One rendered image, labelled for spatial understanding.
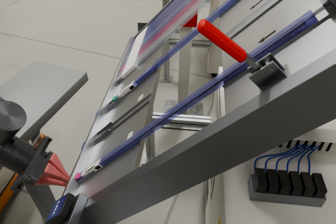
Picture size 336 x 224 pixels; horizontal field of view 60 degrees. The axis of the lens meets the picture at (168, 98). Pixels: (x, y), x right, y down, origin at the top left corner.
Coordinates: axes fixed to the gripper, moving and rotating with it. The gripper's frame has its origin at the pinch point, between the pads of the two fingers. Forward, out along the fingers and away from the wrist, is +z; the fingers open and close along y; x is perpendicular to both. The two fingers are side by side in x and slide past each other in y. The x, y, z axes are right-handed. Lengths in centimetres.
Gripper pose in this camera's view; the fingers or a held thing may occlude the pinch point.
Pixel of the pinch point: (69, 183)
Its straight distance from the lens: 65.7
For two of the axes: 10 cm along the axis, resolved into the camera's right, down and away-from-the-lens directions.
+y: 1.1, -6.3, 7.7
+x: -6.8, 5.2, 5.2
